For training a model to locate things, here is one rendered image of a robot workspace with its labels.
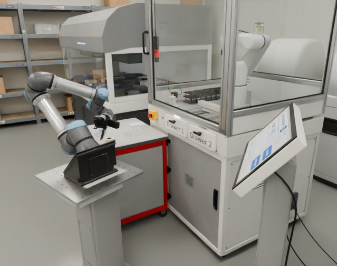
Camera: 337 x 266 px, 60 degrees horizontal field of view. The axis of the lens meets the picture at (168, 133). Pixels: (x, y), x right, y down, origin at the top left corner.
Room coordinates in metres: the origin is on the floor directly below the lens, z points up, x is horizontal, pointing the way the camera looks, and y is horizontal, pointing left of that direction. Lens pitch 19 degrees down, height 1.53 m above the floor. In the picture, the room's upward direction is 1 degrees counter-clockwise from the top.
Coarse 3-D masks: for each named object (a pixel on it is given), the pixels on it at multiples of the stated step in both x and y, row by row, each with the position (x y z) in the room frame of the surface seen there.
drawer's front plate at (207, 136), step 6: (192, 126) 1.87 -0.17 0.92; (192, 132) 1.87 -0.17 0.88; (204, 132) 1.76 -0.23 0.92; (210, 132) 1.72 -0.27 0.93; (192, 138) 1.87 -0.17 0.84; (204, 138) 1.76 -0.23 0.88; (210, 138) 1.70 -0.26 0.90; (216, 138) 1.67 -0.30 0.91; (204, 144) 1.76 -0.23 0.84; (216, 144) 1.68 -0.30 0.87
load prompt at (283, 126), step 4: (284, 112) 1.32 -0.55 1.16; (280, 116) 1.33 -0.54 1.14; (284, 116) 1.26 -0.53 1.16; (280, 120) 1.26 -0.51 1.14; (284, 120) 1.20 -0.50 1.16; (280, 124) 1.20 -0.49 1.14; (284, 124) 1.15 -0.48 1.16; (280, 128) 1.14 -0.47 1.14; (284, 128) 1.09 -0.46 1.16; (280, 132) 1.09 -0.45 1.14
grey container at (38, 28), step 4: (36, 24) 5.18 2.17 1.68; (40, 24) 5.21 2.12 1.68; (44, 24) 5.24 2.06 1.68; (48, 24) 5.27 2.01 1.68; (52, 24) 5.30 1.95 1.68; (56, 24) 5.33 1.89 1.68; (36, 28) 5.18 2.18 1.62; (40, 28) 5.21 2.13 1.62; (44, 28) 5.23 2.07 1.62; (48, 28) 5.26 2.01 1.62; (52, 28) 5.29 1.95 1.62; (56, 28) 5.32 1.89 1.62; (36, 32) 5.17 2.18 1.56; (40, 32) 5.20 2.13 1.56; (44, 32) 5.23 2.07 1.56; (48, 32) 5.26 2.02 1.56; (52, 32) 5.28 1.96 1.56; (56, 32) 5.32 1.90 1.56
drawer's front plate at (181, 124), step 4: (168, 116) 2.15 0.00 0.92; (172, 116) 2.11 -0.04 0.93; (176, 120) 2.05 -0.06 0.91; (180, 120) 2.00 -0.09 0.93; (168, 124) 2.15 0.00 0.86; (172, 124) 2.09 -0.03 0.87; (176, 124) 2.05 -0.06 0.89; (180, 124) 2.00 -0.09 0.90; (184, 124) 1.96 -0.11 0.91; (168, 128) 2.15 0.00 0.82; (172, 128) 2.09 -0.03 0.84; (180, 128) 2.00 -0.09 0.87; (184, 128) 1.96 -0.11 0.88; (176, 132) 2.05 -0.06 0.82; (180, 132) 2.00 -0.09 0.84; (184, 132) 1.96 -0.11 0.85; (184, 136) 1.96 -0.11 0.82
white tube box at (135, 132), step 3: (123, 129) 2.21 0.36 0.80; (126, 129) 2.21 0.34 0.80; (129, 129) 2.21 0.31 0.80; (135, 129) 2.20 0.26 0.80; (123, 132) 2.21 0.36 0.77; (126, 132) 2.14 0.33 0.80; (129, 132) 2.15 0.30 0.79; (132, 132) 2.16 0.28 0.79; (135, 132) 2.16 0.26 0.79; (138, 132) 2.17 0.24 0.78; (126, 135) 2.14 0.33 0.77; (129, 135) 2.15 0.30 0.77; (132, 135) 2.16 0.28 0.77; (135, 135) 2.16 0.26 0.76
